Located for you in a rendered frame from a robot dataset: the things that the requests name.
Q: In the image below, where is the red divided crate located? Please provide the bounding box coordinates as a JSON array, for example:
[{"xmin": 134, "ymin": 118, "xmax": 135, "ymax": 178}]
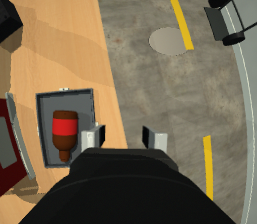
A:
[{"xmin": 0, "ymin": 99, "xmax": 28, "ymax": 197}]

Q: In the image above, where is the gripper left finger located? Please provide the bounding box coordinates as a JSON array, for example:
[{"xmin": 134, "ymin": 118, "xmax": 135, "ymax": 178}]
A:
[{"xmin": 81, "ymin": 125, "xmax": 105, "ymax": 152}]

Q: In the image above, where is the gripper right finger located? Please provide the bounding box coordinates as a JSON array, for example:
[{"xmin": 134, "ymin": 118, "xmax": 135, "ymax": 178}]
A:
[{"xmin": 142, "ymin": 126, "xmax": 168, "ymax": 153}]

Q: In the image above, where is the dark brown bottle with red label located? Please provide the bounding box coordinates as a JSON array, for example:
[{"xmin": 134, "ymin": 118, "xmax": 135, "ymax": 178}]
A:
[{"xmin": 52, "ymin": 110, "xmax": 78, "ymax": 162}]

